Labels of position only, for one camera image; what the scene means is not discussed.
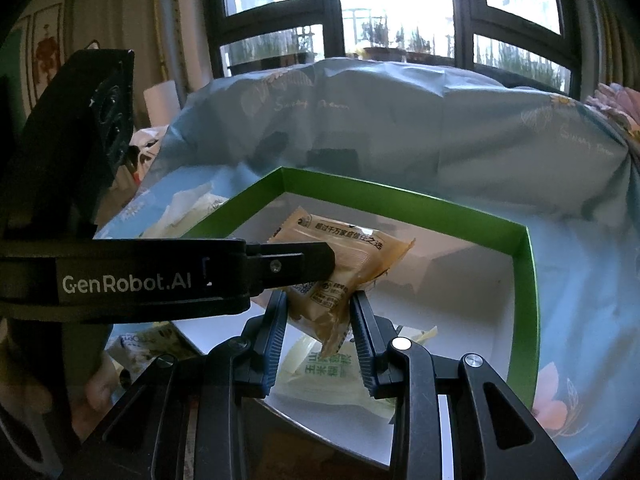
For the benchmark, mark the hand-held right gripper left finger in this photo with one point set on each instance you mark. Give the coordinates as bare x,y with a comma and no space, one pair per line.
272,342

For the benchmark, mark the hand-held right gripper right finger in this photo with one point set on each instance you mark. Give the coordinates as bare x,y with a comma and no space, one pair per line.
366,347

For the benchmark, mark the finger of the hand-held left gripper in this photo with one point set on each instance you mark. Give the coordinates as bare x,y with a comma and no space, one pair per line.
295,266

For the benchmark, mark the tan snack packet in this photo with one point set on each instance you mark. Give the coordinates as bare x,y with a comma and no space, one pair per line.
345,265

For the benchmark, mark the pale green snack packet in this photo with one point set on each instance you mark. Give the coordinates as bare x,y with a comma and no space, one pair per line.
330,385

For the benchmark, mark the green cardboard box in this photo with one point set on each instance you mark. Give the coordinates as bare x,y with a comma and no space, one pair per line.
480,320

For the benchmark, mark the person's left hand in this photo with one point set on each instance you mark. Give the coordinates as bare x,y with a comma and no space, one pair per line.
102,395

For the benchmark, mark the pale yellow snack packet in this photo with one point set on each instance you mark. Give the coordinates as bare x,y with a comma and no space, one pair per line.
417,334

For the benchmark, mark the white blue printed snack packet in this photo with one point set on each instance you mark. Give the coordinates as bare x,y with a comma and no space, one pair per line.
145,347

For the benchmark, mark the snack packets outside box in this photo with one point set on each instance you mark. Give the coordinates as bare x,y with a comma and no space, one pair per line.
185,212

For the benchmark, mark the white printed bag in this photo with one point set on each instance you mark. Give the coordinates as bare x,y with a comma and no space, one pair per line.
147,152

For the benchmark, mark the white paper roll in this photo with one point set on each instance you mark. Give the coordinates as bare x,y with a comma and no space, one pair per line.
162,102

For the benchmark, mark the light blue floral blanket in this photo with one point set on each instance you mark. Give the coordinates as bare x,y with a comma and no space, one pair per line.
450,135

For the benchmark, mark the balcony plants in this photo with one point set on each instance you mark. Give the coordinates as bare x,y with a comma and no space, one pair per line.
385,35

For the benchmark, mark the beige curtain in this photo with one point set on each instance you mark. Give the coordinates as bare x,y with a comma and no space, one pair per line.
125,20

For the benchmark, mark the pink floral cloth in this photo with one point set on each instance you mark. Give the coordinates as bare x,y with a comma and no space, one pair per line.
617,107

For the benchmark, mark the wall poster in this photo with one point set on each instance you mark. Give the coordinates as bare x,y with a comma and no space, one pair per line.
47,55

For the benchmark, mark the black window frame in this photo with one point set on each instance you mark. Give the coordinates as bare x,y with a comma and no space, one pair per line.
332,5

